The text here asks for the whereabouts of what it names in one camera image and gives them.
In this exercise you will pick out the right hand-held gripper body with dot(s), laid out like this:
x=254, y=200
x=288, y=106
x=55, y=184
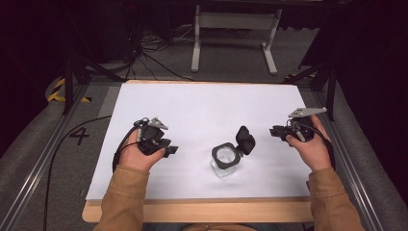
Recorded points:
x=301, y=128

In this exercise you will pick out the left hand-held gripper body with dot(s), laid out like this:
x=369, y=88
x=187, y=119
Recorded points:
x=150, y=134

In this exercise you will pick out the clear glass jar black lid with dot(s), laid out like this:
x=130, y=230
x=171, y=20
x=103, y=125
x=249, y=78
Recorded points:
x=229, y=155

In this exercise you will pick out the person's right hand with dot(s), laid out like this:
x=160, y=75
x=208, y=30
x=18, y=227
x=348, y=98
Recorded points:
x=312, y=150

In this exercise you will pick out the person's left hand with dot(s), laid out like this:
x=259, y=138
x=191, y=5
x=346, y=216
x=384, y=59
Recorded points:
x=136, y=157

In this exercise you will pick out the white table mat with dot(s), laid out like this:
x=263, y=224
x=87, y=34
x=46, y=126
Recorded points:
x=205, y=109

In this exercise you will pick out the black tripod stand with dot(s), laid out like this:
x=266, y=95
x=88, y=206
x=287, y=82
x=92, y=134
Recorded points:
x=330, y=86
x=69, y=83

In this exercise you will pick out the yellow black hazard tape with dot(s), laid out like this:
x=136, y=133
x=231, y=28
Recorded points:
x=59, y=91

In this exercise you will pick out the aluminium rail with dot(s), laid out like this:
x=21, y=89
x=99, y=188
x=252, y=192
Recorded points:
x=38, y=166
x=349, y=173

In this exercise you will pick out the white metal stand frame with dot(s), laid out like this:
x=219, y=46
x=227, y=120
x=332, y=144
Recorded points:
x=235, y=20

